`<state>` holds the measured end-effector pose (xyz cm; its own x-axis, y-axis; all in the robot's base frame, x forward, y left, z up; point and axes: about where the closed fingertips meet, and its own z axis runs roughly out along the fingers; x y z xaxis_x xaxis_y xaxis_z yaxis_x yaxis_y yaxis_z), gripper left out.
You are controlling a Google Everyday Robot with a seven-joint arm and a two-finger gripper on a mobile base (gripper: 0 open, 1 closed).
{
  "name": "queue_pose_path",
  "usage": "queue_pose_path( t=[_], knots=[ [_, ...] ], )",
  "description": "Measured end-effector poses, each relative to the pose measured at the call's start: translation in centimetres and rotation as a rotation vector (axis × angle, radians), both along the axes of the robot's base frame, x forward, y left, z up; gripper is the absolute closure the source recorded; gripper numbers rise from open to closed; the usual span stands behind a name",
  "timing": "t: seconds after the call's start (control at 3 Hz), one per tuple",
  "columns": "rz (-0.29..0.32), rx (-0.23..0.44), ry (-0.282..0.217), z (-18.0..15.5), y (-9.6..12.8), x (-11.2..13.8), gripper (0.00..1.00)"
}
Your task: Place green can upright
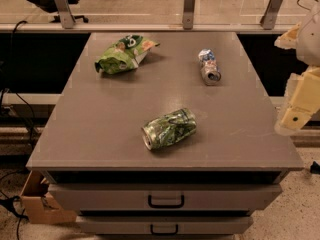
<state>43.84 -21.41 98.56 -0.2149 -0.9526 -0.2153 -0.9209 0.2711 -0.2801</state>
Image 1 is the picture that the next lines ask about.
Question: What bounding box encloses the cardboard box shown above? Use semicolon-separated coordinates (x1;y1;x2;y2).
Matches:
20;171;76;224

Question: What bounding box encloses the blue and white can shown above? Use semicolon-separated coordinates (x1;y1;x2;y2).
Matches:
198;49;221;86

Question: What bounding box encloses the black cable on left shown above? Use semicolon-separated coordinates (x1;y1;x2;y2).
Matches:
0;19;38;240

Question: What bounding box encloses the green chip bag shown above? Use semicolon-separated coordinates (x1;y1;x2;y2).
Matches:
94;35;159;75

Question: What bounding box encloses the middle metal railing post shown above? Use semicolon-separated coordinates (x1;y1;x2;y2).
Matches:
182;0;195;30

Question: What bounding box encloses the grey drawer cabinet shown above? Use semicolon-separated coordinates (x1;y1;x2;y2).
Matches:
27;32;303;240

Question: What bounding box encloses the black object right floor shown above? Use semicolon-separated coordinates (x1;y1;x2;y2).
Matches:
310;161;320;175

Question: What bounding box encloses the lower drawer black handle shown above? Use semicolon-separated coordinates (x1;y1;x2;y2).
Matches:
149;224;179;236

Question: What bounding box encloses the left metal railing post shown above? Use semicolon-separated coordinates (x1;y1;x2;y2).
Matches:
54;0;75;29

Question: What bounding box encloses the metal railing post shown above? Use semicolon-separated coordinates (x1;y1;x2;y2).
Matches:
260;0;283;30
182;0;195;30
54;0;75;29

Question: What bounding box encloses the green soda can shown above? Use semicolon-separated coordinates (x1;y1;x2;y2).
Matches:
141;108;197;150

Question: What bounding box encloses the right metal railing post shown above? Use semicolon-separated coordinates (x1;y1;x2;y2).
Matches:
260;0;283;30

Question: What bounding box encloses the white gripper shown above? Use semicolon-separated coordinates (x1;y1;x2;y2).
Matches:
274;2;320;136

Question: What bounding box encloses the upper drawer black handle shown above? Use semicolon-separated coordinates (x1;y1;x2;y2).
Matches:
147;195;185;209

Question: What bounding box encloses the drawer black handle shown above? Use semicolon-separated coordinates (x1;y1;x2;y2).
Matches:
147;195;185;209
149;224;179;236

